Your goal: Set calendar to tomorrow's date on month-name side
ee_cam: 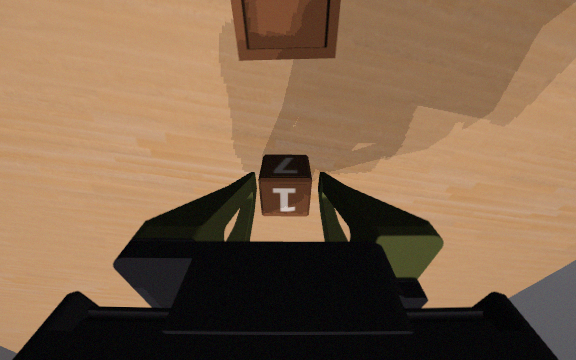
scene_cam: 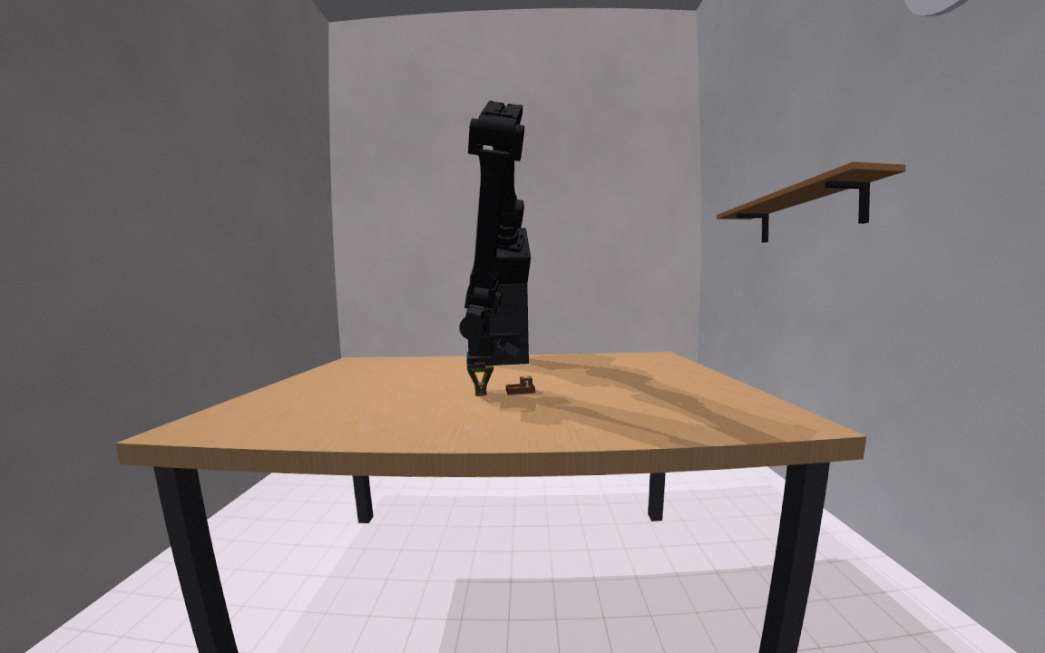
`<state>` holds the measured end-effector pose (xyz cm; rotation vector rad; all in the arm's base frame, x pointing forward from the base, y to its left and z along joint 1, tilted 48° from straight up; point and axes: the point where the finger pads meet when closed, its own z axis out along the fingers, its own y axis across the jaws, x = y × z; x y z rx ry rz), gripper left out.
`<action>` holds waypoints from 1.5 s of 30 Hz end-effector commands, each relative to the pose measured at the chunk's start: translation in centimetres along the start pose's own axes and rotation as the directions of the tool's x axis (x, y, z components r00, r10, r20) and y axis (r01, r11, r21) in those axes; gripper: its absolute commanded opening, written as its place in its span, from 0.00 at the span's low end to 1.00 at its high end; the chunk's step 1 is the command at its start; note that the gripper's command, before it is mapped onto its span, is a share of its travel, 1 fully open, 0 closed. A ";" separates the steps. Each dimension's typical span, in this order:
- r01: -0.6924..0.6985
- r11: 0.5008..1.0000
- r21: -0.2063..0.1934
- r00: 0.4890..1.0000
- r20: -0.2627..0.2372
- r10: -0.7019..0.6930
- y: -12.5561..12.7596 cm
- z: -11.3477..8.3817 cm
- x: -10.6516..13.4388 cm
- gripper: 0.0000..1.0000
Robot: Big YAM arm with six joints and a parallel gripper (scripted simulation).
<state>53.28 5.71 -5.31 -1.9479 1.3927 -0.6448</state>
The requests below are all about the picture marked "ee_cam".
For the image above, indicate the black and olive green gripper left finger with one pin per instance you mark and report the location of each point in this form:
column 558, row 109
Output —
column 206, row 218

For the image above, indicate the dark brown number cube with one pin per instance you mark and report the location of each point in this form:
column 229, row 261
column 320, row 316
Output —
column 285, row 184

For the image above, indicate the brown wooden tray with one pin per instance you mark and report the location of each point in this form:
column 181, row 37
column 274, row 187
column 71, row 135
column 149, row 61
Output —
column 286, row 29

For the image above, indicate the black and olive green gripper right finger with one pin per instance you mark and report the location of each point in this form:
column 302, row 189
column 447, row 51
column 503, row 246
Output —
column 409, row 242

